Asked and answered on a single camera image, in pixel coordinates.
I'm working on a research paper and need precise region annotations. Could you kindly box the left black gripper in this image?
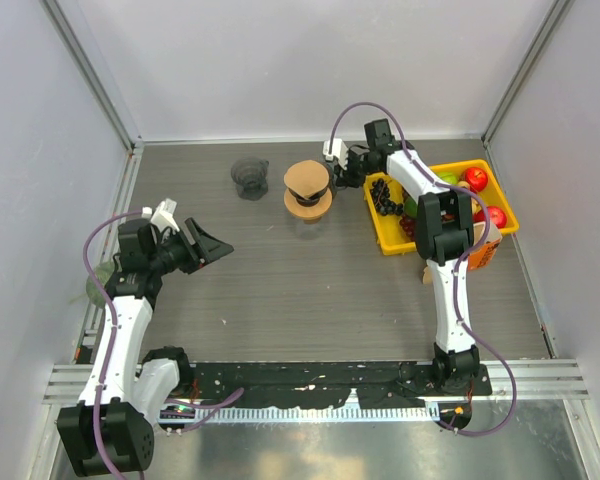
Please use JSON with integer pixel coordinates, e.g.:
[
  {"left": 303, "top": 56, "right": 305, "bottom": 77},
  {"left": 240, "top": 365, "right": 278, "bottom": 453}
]
[{"left": 148, "top": 218, "right": 232, "bottom": 275}]

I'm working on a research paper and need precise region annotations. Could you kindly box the brown paper coffee filter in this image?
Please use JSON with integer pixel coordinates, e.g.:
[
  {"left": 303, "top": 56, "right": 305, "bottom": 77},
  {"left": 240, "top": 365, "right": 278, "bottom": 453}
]
[{"left": 284, "top": 160, "right": 330, "bottom": 196}]

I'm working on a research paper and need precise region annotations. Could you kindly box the wooden dripper ring holder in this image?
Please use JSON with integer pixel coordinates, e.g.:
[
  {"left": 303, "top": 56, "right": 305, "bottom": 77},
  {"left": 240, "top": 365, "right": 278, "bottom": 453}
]
[{"left": 284, "top": 189, "right": 333, "bottom": 223}]

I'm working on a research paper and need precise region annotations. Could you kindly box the grey plastic dripper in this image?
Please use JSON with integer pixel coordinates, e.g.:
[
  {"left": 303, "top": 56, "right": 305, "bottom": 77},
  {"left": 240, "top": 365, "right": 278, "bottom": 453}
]
[{"left": 230, "top": 157, "right": 269, "bottom": 201}]

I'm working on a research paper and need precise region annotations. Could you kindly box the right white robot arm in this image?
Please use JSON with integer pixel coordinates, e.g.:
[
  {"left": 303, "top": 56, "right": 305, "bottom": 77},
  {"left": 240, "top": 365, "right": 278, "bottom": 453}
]
[{"left": 323, "top": 119, "right": 480, "bottom": 394}]

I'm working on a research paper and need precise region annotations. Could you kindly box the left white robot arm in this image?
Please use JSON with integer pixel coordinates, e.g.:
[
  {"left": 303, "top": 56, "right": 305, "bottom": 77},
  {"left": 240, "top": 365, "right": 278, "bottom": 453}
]
[{"left": 57, "top": 210, "right": 234, "bottom": 479}]

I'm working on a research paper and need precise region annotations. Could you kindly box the brown paper filter stack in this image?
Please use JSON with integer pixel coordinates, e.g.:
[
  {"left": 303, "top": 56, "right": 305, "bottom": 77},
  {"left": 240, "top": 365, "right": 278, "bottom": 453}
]
[{"left": 422, "top": 266, "right": 433, "bottom": 285}]

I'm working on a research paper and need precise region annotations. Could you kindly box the orange filter holder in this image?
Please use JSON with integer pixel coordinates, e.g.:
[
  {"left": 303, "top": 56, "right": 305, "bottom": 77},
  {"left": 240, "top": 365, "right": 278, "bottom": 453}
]
[{"left": 468, "top": 222, "right": 502, "bottom": 271}]

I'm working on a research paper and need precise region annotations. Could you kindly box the dark grape bunch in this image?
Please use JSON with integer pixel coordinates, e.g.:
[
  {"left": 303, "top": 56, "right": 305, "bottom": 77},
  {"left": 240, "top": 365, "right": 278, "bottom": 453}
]
[{"left": 370, "top": 179, "right": 404, "bottom": 216}]

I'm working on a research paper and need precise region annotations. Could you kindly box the dark green avocado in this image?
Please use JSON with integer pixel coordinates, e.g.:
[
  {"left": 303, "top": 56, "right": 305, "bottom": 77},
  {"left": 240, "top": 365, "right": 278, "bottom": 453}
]
[{"left": 403, "top": 195, "right": 418, "bottom": 218}]

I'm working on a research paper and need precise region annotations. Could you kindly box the yellow plastic bin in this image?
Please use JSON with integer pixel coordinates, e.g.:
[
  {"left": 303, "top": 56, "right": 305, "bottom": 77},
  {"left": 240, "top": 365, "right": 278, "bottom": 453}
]
[{"left": 363, "top": 159, "right": 520, "bottom": 256}]

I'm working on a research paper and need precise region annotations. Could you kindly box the red grape bunch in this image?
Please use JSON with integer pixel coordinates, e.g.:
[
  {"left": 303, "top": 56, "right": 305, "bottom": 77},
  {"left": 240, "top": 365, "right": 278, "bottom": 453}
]
[{"left": 399, "top": 215, "right": 416, "bottom": 241}]

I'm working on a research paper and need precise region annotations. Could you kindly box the green apple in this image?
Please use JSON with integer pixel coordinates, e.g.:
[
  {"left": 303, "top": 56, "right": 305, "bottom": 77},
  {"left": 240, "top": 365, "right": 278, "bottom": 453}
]
[{"left": 438, "top": 172, "right": 460, "bottom": 185}]

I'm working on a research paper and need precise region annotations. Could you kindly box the green melon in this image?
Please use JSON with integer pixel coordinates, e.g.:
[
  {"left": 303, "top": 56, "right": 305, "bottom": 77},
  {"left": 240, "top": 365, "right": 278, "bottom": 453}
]
[{"left": 85, "top": 260, "right": 115, "bottom": 309}]

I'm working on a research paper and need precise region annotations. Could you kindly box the red apple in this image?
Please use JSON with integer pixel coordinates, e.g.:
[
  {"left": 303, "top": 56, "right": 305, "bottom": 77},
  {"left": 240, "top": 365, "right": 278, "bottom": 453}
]
[
  {"left": 473, "top": 206, "right": 508, "bottom": 229},
  {"left": 462, "top": 167, "right": 489, "bottom": 193}
]

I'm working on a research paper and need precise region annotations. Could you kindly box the peach fruit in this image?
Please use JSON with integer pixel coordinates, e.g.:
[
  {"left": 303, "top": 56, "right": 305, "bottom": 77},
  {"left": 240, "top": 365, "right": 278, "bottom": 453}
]
[{"left": 457, "top": 180, "right": 481, "bottom": 214}]

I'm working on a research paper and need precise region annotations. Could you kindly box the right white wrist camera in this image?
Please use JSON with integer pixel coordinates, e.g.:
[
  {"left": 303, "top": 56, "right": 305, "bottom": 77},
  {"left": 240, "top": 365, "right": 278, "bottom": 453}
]
[{"left": 323, "top": 138, "right": 347, "bottom": 163}]

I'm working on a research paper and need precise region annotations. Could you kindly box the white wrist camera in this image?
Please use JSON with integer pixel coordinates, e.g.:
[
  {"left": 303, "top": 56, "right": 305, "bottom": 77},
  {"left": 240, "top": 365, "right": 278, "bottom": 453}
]
[
  {"left": 141, "top": 198, "right": 180, "bottom": 232},
  {"left": 323, "top": 138, "right": 347, "bottom": 163}
]

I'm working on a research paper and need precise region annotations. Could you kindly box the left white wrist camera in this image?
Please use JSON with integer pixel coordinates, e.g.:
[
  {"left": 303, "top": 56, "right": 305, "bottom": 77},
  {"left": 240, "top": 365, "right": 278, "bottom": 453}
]
[{"left": 141, "top": 198, "right": 180, "bottom": 232}]

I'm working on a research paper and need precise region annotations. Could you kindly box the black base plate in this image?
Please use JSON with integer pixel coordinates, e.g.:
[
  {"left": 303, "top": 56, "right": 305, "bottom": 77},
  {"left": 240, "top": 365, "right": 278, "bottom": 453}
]
[{"left": 168, "top": 361, "right": 492, "bottom": 410}]

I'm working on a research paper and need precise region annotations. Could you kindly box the white slotted cable duct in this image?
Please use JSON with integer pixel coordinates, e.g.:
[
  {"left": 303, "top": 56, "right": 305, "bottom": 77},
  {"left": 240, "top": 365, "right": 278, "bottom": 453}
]
[{"left": 159, "top": 402, "right": 440, "bottom": 425}]

